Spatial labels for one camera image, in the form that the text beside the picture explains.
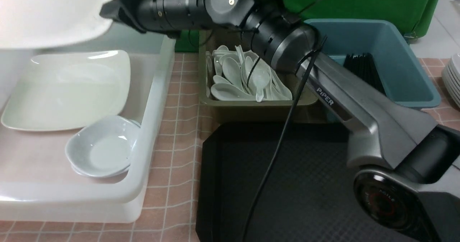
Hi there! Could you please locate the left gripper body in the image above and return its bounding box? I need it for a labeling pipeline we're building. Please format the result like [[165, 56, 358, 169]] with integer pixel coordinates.
[[99, 0, 147, 32]]

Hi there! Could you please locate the white square rice plate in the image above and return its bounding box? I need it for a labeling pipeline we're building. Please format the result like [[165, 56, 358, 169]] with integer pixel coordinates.
[[0, 0, 113, 49]]

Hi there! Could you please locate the white ceramic soup spoon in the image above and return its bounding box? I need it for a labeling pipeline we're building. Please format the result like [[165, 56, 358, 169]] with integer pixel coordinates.
[[251, 67, 271, 103]]

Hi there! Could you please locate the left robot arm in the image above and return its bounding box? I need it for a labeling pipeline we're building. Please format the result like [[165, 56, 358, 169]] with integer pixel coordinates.
[[99, 0, 459, 242]]

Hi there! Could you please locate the white square plate in tub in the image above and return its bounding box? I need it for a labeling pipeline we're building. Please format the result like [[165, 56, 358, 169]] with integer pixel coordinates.
[[1, 50, 131, 132]]

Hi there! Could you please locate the pile of white spoons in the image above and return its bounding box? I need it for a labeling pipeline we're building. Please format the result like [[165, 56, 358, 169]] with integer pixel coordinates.
[[206, 45, 293, 102]]

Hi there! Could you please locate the olive green plastic bin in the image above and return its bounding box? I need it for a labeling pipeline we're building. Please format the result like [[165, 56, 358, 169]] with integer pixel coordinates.
[[198, 29, 326, 123]]

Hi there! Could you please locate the small white bowl in tub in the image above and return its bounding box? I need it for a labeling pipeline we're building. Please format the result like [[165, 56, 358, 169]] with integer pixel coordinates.
[[65, 116, 141, 178]]

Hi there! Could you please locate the large white plastic tub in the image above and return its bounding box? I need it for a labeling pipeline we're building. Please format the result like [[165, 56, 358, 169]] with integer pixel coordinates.
[[0, 26, 175, 223]]

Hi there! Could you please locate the pink checkered tablecloth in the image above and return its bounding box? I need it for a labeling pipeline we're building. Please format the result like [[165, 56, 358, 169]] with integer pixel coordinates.
[[0, 53, 460, 242]]

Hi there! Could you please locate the bundle of black chopsticks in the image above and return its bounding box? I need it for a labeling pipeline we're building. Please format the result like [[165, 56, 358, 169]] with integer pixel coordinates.
[[343, 53, 386, 95]]

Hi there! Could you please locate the black plastic serving tray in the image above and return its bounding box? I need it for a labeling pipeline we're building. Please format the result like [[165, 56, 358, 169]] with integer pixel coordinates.
[[195, 122, 413, 242]]

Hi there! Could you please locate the blue plastic bin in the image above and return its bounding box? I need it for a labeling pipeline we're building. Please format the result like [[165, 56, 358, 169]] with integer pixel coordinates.
[[306, 18, 441, 110]]

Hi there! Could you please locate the green backdrop cloth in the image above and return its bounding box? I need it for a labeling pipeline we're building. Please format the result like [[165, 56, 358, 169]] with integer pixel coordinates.
[[137, 0, 445, 53]]

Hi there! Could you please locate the stack of white plates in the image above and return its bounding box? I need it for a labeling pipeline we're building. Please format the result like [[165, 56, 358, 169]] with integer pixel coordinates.
[[442, 53, 460, 108]]

